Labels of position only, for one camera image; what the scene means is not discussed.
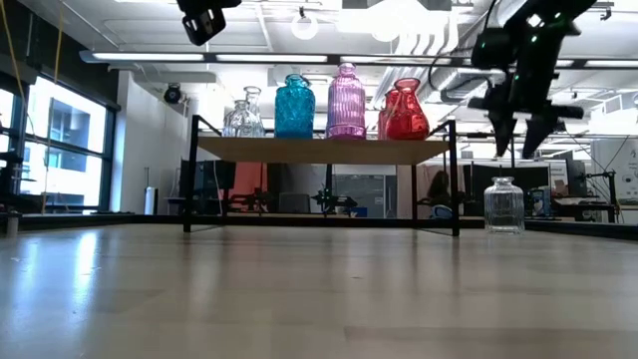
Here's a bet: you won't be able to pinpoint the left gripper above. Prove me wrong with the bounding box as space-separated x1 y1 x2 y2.
175 0 243 14

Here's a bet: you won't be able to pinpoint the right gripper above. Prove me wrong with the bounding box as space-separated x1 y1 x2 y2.
467 29 585 161

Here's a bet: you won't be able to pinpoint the clear ribbed glass jar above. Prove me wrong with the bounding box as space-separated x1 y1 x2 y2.
482 176 526 235

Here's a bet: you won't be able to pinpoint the small red bulbous vase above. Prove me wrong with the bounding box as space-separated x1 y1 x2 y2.
385 77 431 142

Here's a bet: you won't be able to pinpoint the tall clear glass vase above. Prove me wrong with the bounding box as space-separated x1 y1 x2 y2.
242 85 266 139

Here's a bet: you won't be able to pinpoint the red flared ribbed vase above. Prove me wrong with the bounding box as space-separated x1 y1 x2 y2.
377 89 400 142

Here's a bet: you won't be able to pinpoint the square textured teal vase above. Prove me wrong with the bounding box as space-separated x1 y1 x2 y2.
274 73 317 141

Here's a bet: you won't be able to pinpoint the pink ribbed glass vase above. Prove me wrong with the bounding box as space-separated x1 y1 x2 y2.
325 62 368 141

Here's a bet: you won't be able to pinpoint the black overhead light bar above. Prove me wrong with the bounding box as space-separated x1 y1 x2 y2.
79 48 638 70

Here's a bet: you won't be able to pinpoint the black computer monitor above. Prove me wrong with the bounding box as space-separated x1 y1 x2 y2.
565 158 589 198

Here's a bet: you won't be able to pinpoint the person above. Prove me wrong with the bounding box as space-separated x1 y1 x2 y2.
426 170 453 206

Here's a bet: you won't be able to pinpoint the black clamp stand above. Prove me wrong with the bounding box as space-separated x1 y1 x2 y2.
577 170 622 224

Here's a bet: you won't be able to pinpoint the grey whiteboard panel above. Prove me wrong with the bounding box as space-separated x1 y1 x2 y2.
332 164 399 219

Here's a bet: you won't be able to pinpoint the salmon coloured panel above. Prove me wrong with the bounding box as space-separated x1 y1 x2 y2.
226 162 269 199

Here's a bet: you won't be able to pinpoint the black room divider panels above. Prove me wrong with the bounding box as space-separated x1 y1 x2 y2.
178 159 238 215

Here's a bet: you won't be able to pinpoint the white cylinder bin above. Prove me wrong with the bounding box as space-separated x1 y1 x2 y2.
144 185 160 216

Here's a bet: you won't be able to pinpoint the silver ventilation duct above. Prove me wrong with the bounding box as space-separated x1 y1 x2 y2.
373 29 499 104

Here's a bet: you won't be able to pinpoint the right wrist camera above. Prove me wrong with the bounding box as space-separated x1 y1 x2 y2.
470 27 515 70

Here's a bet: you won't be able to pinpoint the white ring lamp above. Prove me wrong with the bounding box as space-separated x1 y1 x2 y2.
290 9 320 42

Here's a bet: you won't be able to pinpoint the black aluminium table frame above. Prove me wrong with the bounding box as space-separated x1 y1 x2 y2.
0 211 638 241

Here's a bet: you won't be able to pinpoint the wooden shelf with black frame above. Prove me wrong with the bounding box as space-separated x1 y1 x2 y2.
181 114 461 238

